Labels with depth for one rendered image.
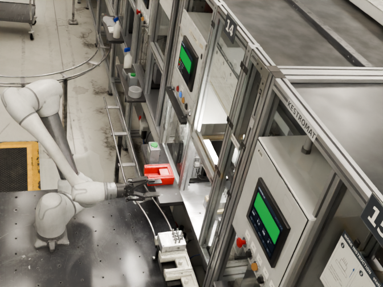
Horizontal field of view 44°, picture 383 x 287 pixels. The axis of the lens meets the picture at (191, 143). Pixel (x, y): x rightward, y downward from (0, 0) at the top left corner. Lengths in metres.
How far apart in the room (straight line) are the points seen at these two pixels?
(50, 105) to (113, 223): 0.80
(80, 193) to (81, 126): 2.45
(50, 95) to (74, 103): 2.55
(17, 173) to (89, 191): 1.92
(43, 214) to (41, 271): 0.29
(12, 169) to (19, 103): 1.86
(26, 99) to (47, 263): 0.86
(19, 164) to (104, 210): 1.51
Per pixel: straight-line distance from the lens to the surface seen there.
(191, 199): 2.76
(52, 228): 2.66
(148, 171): 2.85
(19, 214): 2.94
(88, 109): 5.01
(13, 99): 2.46
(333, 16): 2.50
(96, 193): 2.36
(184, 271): 2.44
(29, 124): 2.43
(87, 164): 4.32
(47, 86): 2.54
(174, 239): 2.49
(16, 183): 4.13
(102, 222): 2.88
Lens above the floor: 2.77
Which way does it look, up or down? 36 degrees down
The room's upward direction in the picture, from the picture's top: 12 degrees clockwise
